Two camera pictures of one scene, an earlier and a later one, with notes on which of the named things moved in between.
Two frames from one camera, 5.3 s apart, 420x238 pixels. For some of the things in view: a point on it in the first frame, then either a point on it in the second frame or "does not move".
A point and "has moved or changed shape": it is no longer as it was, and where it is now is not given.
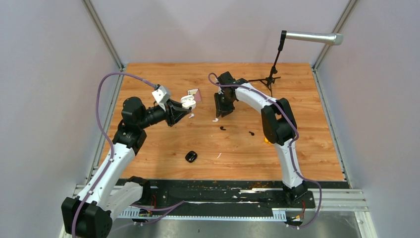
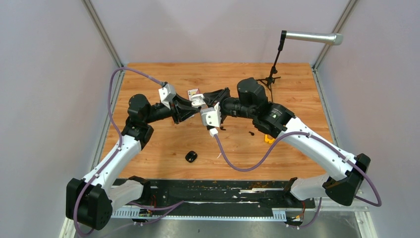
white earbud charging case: x=187 y=101 has moved or changed shape
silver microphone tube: x=334 y=38 does not move
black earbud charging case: x=191 y=156 does not move
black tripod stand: x=269 y=81 does not move
